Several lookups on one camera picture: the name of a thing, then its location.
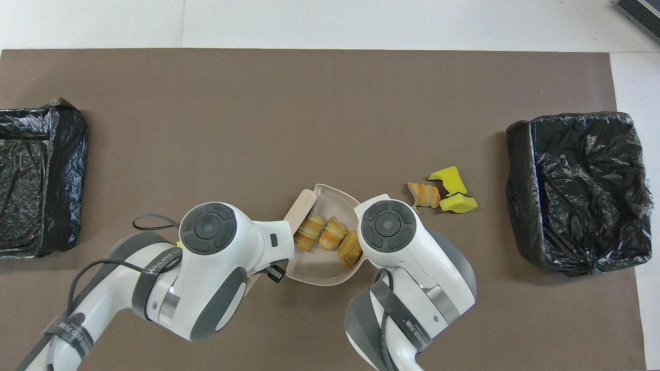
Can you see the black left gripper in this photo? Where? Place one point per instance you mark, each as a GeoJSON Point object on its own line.
{"type": "Point", "coordinates": [276, 273]}

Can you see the beige plastic dustpan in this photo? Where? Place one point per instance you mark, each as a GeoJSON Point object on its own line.
{"type": "Point", "coordinates": [319, 270]}

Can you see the beige hand brush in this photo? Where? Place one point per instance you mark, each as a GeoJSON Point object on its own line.
{"type": "Point", "coordinates": [301, 208]}

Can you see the brown oval bread roll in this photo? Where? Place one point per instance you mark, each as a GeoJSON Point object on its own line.
{"type": "Point", "coordinates": [350, 249]}

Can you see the torn striped bread piece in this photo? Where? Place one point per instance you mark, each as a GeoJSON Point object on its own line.
{"type": "Point", "coordinates": [425, 196]}

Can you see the yellow sponge with green edge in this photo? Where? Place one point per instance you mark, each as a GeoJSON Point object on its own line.
{"type": "Point", "coordinates": [458, 204]}

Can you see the plain yellow sponge piece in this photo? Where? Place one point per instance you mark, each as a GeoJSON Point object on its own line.
{"type": "Point", "coordinates": [451, 179]}

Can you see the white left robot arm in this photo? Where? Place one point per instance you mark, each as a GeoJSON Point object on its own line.
{"type": "Point", "coordinates": [216, 268]}

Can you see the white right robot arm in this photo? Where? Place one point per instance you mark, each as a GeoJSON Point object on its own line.
{"type": "Point", "coordinates": [407, 247]}

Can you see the empty-start bin with black bag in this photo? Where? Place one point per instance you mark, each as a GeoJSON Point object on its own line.
{"type": "Point", "coordinates": [67, 154]}

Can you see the wrinkled black bag bin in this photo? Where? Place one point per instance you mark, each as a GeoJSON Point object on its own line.
{"type": "Point", "coordinates": [567, 196]}

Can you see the brown table mat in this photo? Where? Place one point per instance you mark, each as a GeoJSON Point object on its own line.
{"type": "Point", "coordinates": [154, 129]}

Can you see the grey ribbed device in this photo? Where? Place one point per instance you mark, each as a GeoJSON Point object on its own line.
{"type": "Point", "coordinates": [642, 13]}

